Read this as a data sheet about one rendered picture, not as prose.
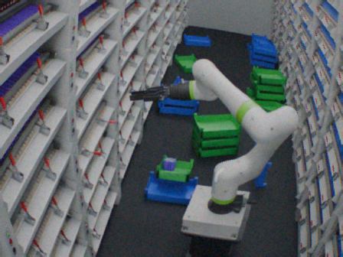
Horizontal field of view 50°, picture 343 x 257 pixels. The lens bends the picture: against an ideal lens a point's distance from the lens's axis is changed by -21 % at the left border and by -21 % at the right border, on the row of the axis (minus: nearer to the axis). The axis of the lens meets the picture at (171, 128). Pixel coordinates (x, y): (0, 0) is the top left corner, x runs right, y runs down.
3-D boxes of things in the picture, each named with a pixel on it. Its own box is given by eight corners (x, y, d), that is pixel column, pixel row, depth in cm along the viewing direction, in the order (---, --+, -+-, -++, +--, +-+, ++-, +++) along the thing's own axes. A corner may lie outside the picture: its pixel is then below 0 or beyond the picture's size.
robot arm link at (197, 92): (222, 105, 210) (222, 87, 217) (218, 87, 201) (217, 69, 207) (193, 107, 213) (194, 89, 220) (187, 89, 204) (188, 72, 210)
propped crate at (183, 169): (162, 166, 306) (163, 154, 304) (192, 170, 304) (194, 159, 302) (155, 178, 276) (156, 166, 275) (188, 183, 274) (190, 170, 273)
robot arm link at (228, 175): (244, 196, 213) (250, 166, 203) (220, 208, 206) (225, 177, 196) (230, 183, 222) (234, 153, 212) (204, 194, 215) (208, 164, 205)
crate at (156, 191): (197, 186, 289) (197, 177, 285) (192, 206, 272) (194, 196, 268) (150, 180, 292) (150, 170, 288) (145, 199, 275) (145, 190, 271)
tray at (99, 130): (112, 115, 234) (117, 99, 229) (80, 184, 183) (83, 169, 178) (80, 102, 233) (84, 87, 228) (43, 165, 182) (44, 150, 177)
